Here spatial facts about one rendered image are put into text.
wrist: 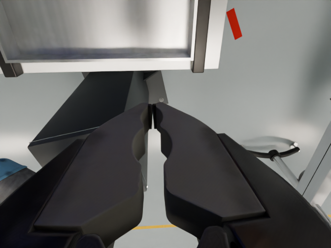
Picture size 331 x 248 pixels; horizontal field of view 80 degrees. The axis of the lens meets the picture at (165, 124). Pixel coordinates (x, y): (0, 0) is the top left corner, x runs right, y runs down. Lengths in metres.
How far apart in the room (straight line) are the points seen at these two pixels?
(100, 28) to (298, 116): 1.59
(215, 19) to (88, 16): 0.18
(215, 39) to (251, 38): 1.01
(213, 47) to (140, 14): 0.12
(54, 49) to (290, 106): 1.53
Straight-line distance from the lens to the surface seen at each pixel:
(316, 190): 1.38
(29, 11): 0.36
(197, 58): 0.32
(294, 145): 1.90
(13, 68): 0.38
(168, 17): 0.32
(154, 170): 1.71
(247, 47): 1.35
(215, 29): 0.34
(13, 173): 0.43
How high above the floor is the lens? 1.20
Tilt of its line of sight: 58 degrees down
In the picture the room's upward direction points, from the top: 173 degrees clockwise
